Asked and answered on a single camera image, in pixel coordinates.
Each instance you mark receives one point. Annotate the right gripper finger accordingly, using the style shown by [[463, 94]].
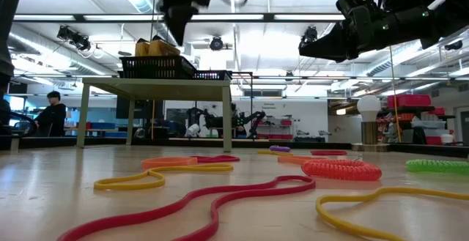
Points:
[[326, 47]]

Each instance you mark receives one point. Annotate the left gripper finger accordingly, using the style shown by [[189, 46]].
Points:
[[180, 23]]

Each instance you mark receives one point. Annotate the red rubber band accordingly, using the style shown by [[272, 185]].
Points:
[[214, 215], [232, 159], [318, 152]]

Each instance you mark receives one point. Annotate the background black robot arm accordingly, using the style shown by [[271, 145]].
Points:
[[256, 116]]

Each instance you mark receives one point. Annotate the pale green metal riser shelf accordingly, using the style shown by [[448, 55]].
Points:
[[157, 89]]

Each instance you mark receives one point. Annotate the large red storage bin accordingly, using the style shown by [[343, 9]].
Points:
[[408, 101]]

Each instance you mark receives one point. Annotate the white bulb table lamp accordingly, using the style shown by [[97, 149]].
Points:
[[369, 107]]

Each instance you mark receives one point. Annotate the white rack with red bins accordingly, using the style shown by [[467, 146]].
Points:
[[286, 122]]

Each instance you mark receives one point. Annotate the black monitor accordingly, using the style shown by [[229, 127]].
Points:
[[146, 109]]

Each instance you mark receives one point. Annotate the small red storage bin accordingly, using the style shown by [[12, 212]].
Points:
[[436, 111]]

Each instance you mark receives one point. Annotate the white plastic tub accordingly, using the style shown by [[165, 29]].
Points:
[[427, 123]]

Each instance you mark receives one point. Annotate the yellow rubber band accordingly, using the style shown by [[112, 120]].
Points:
[[319, 206], [267, 152], [227, 167]]

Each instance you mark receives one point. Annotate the white cup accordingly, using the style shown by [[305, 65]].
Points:
[[447, 138]]

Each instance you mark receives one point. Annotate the person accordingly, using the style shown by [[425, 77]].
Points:
[[53, 118]]

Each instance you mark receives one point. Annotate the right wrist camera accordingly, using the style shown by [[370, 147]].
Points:
[[351, 1]]

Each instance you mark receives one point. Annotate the white camera device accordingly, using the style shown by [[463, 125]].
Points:
[[192, 130]]

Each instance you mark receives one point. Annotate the silver ventilation duct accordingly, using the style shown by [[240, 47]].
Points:
[[44, 48]]

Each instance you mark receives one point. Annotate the white post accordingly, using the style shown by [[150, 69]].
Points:
[[14, 145]]

